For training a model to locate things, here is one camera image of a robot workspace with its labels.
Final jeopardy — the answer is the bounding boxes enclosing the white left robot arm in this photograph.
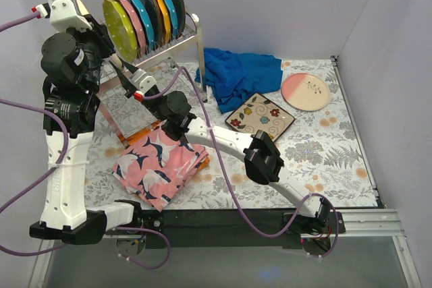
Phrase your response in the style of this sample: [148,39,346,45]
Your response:
[29,14,144,245]

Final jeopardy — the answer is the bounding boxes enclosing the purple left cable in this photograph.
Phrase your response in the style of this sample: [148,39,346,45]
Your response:
[0,11,171,270]

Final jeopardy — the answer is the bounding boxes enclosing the pink polka dot plate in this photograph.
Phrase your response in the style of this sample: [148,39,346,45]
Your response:
[104,0,147,62]

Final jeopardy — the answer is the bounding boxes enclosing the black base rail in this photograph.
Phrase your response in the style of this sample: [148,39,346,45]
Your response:
[138,208,346,250]

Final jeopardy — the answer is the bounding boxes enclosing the pink patterned cloth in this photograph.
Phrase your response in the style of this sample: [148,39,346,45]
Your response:
[113,125,209,212]

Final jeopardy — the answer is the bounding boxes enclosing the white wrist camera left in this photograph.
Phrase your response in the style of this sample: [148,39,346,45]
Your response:
[32,0,93,32]

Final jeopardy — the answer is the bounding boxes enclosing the green polka dot plate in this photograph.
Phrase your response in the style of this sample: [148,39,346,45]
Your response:
[102,0,138,63]

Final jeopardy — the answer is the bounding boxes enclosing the blue polka dot plate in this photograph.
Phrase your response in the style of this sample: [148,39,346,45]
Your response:
[128,0,156,55]

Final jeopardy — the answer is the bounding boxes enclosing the blue cloth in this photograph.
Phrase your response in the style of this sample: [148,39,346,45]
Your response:
[204,48,283,113]

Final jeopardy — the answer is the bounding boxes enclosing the floral tablecloth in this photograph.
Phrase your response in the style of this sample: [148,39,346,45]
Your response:
[84,59,377,210]

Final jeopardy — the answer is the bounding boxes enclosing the square floral plate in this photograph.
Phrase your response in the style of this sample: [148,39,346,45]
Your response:
[225,93,295,142]

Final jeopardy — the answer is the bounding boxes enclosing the yellow plate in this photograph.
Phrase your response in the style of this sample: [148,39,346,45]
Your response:
[156,0,171,45]

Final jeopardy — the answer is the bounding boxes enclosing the steel dish rack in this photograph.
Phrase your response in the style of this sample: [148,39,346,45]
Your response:
[98,8,208,147]

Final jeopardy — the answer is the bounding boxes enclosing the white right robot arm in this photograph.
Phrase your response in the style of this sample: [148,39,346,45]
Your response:
[109,59,332,233]

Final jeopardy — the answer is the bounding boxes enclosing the pink cream round plate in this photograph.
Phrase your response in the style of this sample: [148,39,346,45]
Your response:
[281,73,331,111]

